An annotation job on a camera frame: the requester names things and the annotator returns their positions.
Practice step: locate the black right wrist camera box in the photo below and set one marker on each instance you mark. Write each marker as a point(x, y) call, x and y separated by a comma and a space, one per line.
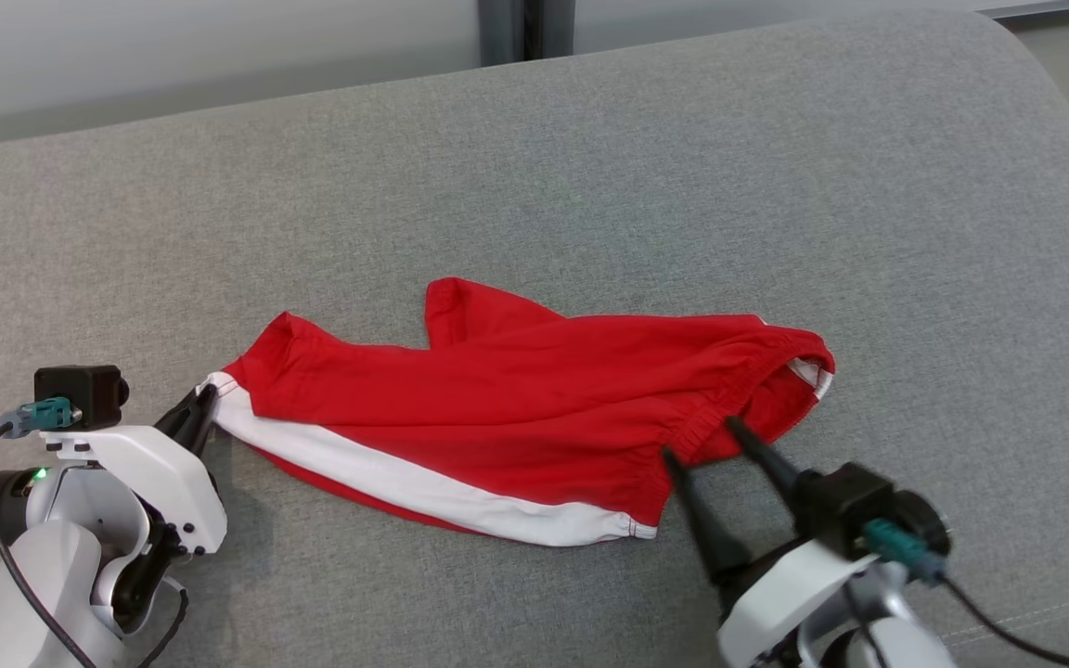
point(845, 506)

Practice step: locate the grey fabric sofa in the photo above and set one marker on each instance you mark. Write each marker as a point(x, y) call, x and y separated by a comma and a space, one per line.
point(590, 167)

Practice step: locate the grey metal wall post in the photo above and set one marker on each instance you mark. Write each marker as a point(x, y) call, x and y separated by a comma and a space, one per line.
point(525, 28)

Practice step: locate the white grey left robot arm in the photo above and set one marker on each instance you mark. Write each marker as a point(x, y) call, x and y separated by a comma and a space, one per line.
point(43, 575)

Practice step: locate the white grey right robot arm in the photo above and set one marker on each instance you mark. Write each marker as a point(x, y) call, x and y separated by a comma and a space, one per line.
point(896, 645)

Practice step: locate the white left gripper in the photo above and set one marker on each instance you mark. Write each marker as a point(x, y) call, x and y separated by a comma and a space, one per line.
point(159, 478)

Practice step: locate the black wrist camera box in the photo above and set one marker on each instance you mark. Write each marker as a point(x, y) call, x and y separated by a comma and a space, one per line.
point(80, 390)
point(845, 506)

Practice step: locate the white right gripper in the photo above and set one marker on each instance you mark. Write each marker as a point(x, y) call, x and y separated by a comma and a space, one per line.
point(776, 603)

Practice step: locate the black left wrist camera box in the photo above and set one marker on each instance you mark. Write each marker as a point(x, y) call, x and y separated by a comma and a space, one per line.
point(80, 390)

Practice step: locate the red shorts with white stripe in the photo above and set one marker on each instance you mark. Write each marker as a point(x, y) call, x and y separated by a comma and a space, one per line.
point(516, 399)

